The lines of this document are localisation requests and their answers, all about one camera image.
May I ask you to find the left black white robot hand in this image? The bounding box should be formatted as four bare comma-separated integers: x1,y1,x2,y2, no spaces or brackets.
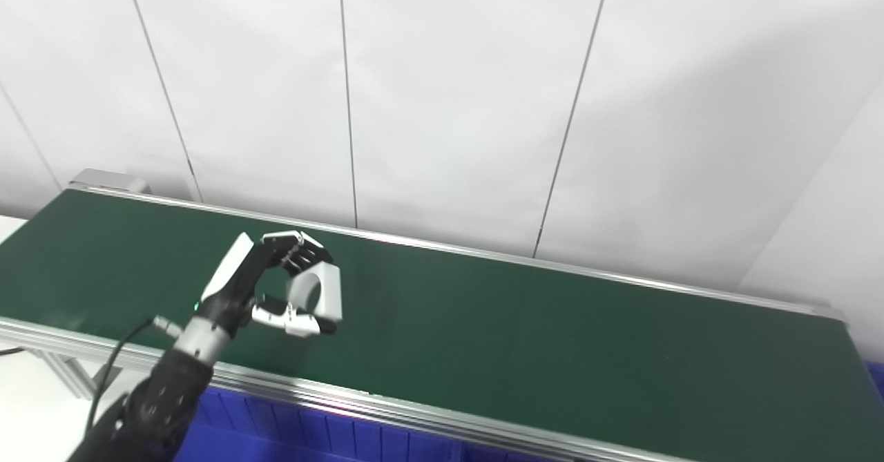
195,230,340,339

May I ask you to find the white block with round hole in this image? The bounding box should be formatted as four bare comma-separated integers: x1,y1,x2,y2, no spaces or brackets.
284,260,344,325

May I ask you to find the blue plastic bin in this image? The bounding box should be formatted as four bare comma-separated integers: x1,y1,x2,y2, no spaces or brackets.
861,360,884,405
173,384,577,462

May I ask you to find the grey conveyor motor box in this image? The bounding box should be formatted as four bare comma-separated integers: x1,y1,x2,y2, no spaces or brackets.
68,168,152,195

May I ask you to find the aluminium conveyor leg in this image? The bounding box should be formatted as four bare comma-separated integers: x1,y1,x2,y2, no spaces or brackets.
28,348,122,401

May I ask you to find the green conveyor belt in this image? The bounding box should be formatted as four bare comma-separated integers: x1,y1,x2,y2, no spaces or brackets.
0,184,884,462

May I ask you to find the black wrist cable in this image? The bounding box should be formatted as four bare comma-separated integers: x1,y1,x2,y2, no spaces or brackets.
83,315,184,443

